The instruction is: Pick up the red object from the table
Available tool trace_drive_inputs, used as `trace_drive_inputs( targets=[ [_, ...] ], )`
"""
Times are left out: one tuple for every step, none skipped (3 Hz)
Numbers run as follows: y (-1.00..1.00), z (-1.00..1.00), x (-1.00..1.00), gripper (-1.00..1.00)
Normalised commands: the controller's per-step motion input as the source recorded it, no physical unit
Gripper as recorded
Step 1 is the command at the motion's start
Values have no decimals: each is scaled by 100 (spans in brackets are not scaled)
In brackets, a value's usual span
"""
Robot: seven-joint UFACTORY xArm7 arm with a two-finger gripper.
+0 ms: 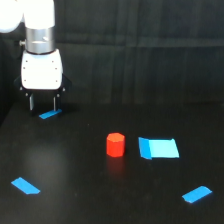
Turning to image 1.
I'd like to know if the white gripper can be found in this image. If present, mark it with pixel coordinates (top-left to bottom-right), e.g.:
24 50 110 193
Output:
14 49 72 115

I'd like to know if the blue tape strip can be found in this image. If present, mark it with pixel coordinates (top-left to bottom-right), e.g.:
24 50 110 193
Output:
11 177 40 195
39 109 62 120
182 186 212 203

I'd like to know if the blue tape strip bottom left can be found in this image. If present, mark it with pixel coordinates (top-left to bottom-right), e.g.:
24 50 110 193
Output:
11 177 40 195

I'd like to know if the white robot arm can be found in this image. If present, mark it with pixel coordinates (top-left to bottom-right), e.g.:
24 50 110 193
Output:
0 0 72 119

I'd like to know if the blue tape strip top left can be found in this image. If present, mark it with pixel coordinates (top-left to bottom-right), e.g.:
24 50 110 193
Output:
39 109 62 120

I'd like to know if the large blue paper square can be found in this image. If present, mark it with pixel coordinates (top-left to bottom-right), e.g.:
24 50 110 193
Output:
138 137 179 160

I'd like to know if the red cylinder block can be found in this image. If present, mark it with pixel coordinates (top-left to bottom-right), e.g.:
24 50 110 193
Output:
106 133 125 157

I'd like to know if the blue tape strip bottom right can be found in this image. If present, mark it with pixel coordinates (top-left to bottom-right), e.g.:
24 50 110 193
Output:
182 186 212 203

